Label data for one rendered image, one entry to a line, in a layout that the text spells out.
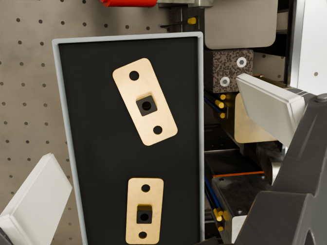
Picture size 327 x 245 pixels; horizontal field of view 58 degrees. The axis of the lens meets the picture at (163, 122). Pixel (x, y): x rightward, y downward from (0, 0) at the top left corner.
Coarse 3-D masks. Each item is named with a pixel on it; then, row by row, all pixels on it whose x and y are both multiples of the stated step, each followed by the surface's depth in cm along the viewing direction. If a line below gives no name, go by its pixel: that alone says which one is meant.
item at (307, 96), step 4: (292, 88) 16; (296, 88) 15; (292, 92) 15; (296, 92) 15; (300, 92) 15; (304, 92) 15; (308, 92) 14; (304, 96) 14; (308, 96) 14; (312, 96) 14; (304, 100) 14; (308, 100) 14
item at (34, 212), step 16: (48, 160) 18; (32, 176) 16; (48, 176) 18; (64, 176) 20; (32, 192) 15; (48, 192) 17; (64, 192) 19; (16, 208) 13; (32, 208) 15; (48, 208) 16; (0, 224) 13; (16, 224) 13; (32, 224) 14; (48, 224) 15; (16, 240) 13; (32, 240) 14; (48, 240) 15
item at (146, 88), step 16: (128, 64) 28; (144, 64) 28; (128, 80) 28; (144, 80) 29; (128, 96) 29; (144, 96) 29; (160, 96) 29; (144, 112) 29; (160, 112) 30; (144, 128) 30; (176, 128) 30
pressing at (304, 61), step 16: (304, 0) 43; (320, 0) 44; (288, 16) 45; (304, 16) 44; (320, 16) 44; (288, 32) 45; (304, 32) 45; (320, 32) 45; (288, 48) 46; (304, 48) 46; (320, 48) 46; (288, 64) 46; (304, 64) 46; (320, 64) 47; (288, 80) 47; (304, 80) 47; (320, 80) 47
